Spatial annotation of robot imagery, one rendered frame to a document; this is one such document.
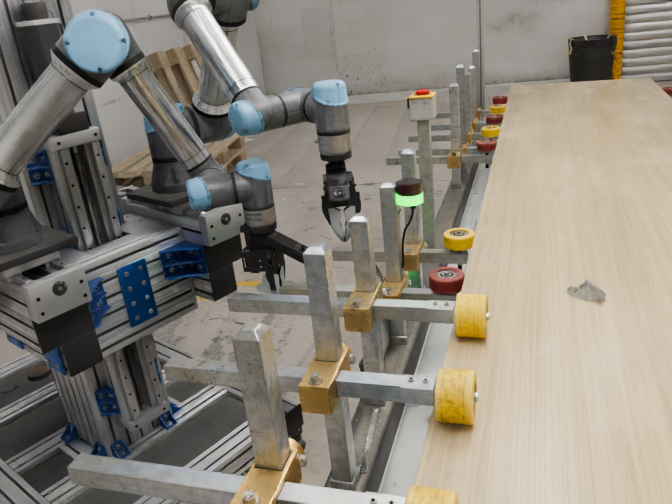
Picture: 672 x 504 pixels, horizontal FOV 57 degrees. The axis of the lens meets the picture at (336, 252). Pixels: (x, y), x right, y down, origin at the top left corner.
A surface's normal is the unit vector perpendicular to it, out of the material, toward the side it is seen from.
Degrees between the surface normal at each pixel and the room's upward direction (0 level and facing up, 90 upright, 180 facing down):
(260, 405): 90
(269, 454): 90
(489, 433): 0
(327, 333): 90
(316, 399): 90
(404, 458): 0
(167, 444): 0
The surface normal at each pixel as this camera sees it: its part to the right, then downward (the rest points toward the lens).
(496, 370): -0.11, -0.92
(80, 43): 0.32, 0.25
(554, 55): -0.18, 0.40
